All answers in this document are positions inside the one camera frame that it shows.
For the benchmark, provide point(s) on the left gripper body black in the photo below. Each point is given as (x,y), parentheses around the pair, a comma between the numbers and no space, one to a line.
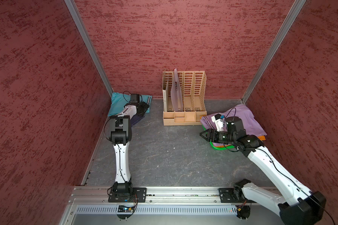
(143,107)

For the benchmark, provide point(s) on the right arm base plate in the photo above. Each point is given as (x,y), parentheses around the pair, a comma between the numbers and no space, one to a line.
(232,195)

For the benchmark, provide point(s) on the purple shorts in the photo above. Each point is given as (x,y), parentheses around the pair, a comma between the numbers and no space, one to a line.
(251,126)

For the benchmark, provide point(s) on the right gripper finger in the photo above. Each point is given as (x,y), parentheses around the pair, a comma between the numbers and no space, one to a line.
(207,137)
(207,132)

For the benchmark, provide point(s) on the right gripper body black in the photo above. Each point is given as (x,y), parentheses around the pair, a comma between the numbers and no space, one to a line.
(224,136)

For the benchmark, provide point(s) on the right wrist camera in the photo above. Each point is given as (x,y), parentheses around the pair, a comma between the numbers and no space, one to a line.
(219,121)

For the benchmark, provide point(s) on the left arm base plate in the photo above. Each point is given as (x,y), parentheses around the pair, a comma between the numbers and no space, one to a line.
(138,195)

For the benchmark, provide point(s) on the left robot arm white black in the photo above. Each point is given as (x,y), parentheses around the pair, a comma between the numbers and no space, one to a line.
(119,133)

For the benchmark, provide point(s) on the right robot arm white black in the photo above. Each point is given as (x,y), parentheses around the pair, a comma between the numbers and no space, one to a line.
(296,204)

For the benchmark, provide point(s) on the teal shirt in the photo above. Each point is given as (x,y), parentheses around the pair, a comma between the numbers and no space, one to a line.
(119,100)

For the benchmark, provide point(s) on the cardboard sheet in organizer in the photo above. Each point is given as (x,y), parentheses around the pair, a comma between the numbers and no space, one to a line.
(165,93)

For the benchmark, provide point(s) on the lilac paper folder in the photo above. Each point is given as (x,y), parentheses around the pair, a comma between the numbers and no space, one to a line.
(176,95)

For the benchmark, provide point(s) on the beige desk file organizer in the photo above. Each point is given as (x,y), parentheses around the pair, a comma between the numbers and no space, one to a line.
(193,85)

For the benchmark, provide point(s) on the left aluminium corner post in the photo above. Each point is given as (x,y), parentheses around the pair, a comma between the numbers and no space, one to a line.
(74,12)

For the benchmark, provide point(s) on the aluminium corner post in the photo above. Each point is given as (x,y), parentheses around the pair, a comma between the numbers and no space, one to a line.
(74,12)
(280,36)

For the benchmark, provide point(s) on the green plastic basket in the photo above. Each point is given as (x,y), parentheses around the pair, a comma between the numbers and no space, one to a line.
(221,148)

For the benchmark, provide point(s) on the dark blue book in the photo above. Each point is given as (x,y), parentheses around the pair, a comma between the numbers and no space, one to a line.
(136,118)

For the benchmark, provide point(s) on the right aluminium corner post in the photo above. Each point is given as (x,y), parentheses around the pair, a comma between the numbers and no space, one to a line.
(280,36)

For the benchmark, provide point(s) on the orange cloth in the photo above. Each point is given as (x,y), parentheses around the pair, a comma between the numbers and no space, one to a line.
(220,145)

